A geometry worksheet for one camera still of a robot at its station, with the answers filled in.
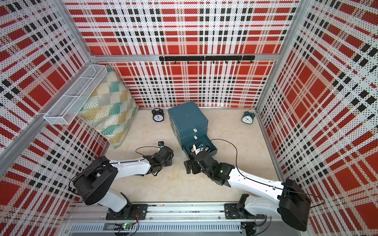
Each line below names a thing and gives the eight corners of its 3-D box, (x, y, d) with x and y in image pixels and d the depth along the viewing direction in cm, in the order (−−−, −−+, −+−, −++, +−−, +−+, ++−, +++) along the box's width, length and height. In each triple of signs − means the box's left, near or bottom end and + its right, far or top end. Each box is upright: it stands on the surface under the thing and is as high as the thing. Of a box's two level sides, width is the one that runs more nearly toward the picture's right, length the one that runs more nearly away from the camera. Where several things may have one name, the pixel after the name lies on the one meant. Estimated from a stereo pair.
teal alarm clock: (240, 122, 115) (243, 114, 108) (242, 117, 118) (245, 110, 111) (250, 125, 112) (254, 118, 106) (252, 121, 115) (255, 114, 109)
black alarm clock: (153, 121, 114) (151, 113, 107) (155, 115, 118) (152, 107, 111) (163, 121, 114) (161, 113, 107) (165, 115, 118) (163, 107, 111)
